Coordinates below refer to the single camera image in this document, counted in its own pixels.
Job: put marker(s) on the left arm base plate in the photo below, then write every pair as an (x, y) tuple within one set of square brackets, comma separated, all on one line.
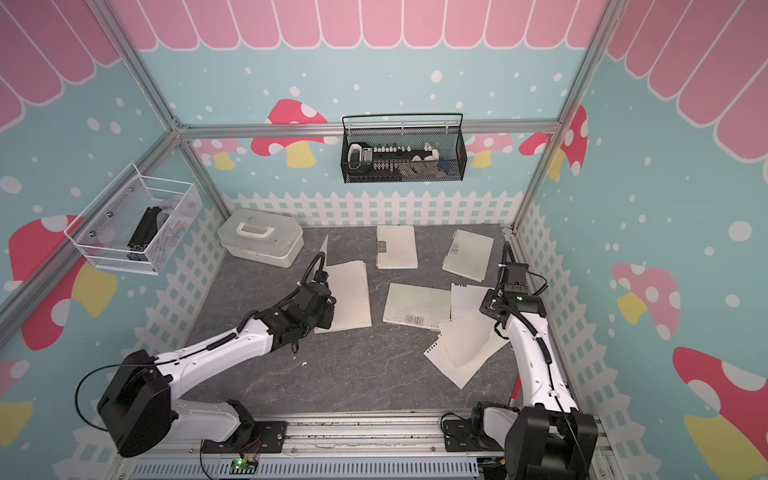
[(264, 436)]

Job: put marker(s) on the black block in white basket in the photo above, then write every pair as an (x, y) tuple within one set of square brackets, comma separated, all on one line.
[(144, 233)]

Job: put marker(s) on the black wire wall basket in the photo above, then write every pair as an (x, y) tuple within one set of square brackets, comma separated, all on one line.
[(442, 130)]

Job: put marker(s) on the white wire wall basket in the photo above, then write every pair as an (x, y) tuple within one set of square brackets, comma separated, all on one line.
[(102, 231)]

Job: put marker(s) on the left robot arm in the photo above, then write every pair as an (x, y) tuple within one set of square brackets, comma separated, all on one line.
[(142, 407)]

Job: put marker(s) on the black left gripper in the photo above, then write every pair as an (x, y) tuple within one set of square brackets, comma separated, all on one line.
[(327, 316)]

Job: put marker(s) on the large cream spiral notebook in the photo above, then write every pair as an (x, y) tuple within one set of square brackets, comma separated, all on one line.
[(396, 247)]

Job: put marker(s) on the torn cream notebook page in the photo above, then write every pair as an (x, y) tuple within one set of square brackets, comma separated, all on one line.
[(464, 338)]

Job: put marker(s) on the torn white page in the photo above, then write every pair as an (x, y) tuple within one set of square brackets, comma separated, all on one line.
[(466, 301)]

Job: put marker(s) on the small green spiral notebook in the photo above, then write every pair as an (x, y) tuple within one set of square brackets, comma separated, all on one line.
[(348, 283)]

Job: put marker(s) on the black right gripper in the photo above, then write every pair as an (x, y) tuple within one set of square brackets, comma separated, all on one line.
[(488, 301)]

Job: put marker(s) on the items in black basket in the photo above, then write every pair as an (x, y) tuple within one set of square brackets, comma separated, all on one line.
[(393, 163)]

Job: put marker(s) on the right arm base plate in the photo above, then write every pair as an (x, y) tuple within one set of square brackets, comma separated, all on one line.
[(461, 436)]

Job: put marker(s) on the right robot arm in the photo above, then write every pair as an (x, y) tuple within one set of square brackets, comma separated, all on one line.
[(544, 433)]

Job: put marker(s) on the red handled tool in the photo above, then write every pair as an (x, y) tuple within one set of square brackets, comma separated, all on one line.
[(515, 392)]

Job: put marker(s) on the white plastic storage box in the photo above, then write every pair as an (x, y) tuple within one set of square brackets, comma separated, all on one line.
[(262, 237)]

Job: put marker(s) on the cream spiral notebook with label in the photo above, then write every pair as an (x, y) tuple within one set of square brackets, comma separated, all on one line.
[(469, 255)]

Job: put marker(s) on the small green circuit board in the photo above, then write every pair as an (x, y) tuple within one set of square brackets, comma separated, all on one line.
[(244, 466)]

